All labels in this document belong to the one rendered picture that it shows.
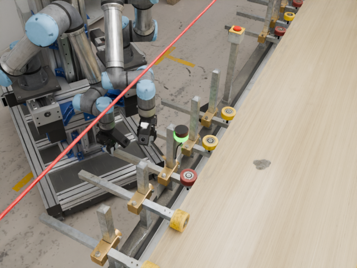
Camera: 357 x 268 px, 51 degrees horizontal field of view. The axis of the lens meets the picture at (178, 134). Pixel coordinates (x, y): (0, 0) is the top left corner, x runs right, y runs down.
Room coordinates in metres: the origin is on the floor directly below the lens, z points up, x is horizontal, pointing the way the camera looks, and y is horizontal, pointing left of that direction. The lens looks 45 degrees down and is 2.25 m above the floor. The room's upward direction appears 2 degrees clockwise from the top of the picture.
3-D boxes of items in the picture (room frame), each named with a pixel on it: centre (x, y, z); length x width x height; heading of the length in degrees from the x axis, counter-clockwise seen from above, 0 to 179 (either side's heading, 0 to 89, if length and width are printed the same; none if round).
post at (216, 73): (1.60, -0.19, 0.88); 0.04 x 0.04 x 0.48; 64
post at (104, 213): (0.70, 0.25, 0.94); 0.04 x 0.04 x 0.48; 64
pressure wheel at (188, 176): (1.07, -0.05, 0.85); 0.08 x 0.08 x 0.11
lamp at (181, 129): (1.13, -0.01, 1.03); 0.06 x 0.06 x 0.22; 64
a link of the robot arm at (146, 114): (1.18, 0.14, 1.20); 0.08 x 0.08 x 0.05
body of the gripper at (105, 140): (1.26, 0.35, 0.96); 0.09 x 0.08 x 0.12; 64
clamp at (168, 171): (1.13, 0.04, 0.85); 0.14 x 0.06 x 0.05; 154
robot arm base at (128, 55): (1.80, 0.35, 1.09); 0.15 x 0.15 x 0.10
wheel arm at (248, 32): (2.50, -0.52, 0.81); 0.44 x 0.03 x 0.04; 64
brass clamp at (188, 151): (1.36, -0.07, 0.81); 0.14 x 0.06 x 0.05; 154
